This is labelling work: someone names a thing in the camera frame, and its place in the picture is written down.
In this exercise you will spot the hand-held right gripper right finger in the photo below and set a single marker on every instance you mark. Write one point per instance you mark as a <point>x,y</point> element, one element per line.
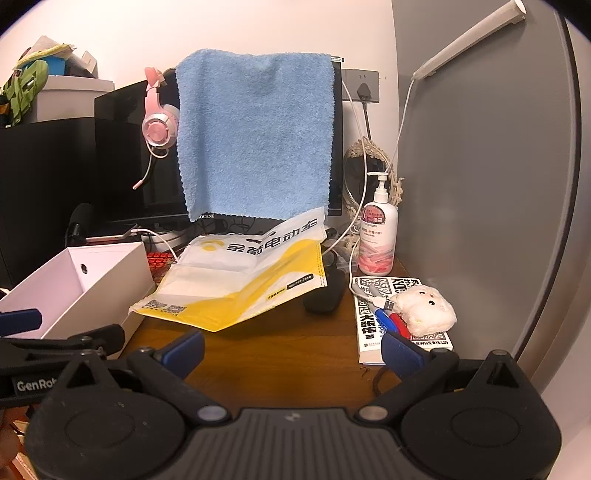
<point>402,354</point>

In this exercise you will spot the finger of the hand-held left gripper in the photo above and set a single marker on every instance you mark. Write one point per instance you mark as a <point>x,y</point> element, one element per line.
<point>99,339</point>
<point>21,321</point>

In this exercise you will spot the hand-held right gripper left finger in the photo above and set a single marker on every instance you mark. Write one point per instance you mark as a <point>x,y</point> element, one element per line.
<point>184,347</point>

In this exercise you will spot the white cardboard box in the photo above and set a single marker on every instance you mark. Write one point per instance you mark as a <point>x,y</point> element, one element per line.
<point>115,272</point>
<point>85,62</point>

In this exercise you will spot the yellow and white bag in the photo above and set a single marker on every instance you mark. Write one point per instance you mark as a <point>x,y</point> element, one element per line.
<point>258,272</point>

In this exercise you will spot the red pen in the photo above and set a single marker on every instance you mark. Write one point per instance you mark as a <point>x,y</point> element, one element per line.
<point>400,325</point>

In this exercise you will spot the blue pen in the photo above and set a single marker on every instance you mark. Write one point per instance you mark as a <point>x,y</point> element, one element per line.
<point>385,321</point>

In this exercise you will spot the black and white book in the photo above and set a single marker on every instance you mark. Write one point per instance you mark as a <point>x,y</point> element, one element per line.
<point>369,334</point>

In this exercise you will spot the white plush toy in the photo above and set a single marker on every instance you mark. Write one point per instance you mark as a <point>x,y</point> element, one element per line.
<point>427,309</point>

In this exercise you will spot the red keyboard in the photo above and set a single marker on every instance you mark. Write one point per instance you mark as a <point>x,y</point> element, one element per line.
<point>159,266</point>

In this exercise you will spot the black mouse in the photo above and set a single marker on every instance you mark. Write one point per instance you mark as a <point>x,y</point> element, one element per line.
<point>323,300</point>

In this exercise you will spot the black microphone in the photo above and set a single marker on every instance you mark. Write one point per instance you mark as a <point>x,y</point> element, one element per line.
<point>78,221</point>

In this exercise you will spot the black computer tower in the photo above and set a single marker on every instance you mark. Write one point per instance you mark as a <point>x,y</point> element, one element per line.
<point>41,194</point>

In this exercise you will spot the pink pump lotion bottle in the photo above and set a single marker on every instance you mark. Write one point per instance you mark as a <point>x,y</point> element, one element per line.
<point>378,221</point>

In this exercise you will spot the black monitor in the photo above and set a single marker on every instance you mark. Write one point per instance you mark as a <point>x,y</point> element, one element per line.
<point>120,152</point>

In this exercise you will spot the grey cabinet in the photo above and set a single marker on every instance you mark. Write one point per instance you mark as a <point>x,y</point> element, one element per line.
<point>485,184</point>

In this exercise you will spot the pink headset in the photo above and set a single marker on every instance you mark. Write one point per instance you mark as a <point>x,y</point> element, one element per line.
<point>159,127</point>

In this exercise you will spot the blue towel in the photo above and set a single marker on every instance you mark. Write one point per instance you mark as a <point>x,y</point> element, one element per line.
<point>254,134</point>

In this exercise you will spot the green fabric item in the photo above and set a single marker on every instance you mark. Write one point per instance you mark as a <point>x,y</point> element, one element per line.
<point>21,92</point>

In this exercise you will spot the white storage box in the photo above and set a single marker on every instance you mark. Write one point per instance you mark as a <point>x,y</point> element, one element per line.
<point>69,97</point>

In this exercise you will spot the black plug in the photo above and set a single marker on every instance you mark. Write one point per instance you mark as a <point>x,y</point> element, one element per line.
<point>364,91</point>

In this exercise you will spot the white bar lamp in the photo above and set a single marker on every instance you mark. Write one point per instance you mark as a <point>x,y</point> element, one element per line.
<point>466,39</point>

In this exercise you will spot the woven frame mirror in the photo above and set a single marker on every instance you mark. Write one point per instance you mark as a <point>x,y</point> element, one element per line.
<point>360,180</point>

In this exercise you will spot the grey wall socket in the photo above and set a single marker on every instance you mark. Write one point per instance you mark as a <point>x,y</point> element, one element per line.
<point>351,85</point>

